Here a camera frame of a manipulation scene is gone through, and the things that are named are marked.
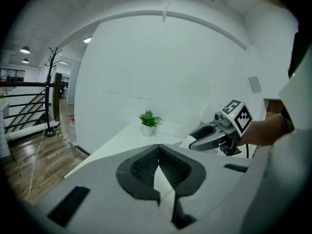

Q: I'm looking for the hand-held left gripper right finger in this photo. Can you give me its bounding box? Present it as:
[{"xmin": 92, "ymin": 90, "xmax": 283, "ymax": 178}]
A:
[{"xmin": 158, "ymin": 145, "xmax": 252, "ymax": 229}]

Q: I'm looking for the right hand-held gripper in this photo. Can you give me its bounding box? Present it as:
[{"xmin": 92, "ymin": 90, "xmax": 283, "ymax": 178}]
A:
[{"xmin": 188, "ymin": 99, "xmax": 254, "ymax": 156}]

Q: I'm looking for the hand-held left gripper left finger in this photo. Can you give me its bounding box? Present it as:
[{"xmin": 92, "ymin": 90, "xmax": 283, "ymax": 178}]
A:
[{"xmin": 36, "ymin": 144, "xmax": 177, "ymax": 234}]

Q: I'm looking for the person's right forearm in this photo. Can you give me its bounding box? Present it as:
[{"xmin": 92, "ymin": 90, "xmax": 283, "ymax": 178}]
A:
[{"xmin": 240, "ymin": 113, "xmax": 293, "ymax": 148}]

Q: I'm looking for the white table lamp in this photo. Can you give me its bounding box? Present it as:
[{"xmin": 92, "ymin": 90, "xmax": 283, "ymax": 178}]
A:
[{"xmin": 200, "ymin": 101, "xmax": 223, "ymax": 129}]

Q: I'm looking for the yellow black floor tape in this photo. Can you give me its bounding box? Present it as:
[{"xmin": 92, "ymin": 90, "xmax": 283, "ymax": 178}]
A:
[{"xmin": 56, "ymin": 130, "xmax": 89, "ymax": 156}]

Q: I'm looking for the clear plastic water bottle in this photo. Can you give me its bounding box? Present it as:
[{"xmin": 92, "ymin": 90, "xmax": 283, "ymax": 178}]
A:
[{"xmin": 68, "ymin": 115, "xmax": 78, "ymax": 146}]

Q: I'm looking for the green potted plant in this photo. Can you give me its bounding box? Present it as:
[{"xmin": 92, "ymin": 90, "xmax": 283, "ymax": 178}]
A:
[{"xmin": 138, "ymin": 109, "xmax": 164, "ymax": 137}]

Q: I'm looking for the black coat rack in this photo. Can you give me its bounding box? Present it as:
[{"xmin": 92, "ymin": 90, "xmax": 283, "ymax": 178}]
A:
[{"xmin": 44, "ymin": 46, "xmax": 63, "ymax": 137}]

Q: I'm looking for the person's black clothing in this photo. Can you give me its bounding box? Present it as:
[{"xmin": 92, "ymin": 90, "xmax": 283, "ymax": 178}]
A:
[{"xmin": 280, "ymin": 30, "xmax": 312, "ymax": 132}]

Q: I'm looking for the black stair railing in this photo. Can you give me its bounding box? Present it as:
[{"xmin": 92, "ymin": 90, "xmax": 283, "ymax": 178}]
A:
[{"xmin": 0, "ymin": 81, "xmax": 56, "ymax": 134}]

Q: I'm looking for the white ceiling conduit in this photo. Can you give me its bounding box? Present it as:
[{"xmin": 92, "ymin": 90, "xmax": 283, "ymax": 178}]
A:
[{"xmin": 161, "ymin": 0, "xmax": 175, "ymax": 22}]

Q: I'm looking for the grey wall panel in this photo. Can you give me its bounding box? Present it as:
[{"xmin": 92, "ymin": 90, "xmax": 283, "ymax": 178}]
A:
[{"xmin": 247, "ymin": 75, "xmax": 262, "ymax": 94}]

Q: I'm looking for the white floor cable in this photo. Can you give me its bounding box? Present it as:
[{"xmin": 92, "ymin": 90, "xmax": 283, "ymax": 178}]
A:
[{"xmin": 26, "ymin": 129, "xmax": 46, "ymax": 205}]

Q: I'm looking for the brown wooden post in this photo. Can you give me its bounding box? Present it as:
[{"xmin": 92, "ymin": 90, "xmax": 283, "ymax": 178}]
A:
[{"xmin": 53, "ymin": 72, "xmax": 63, "ymax": 122}]

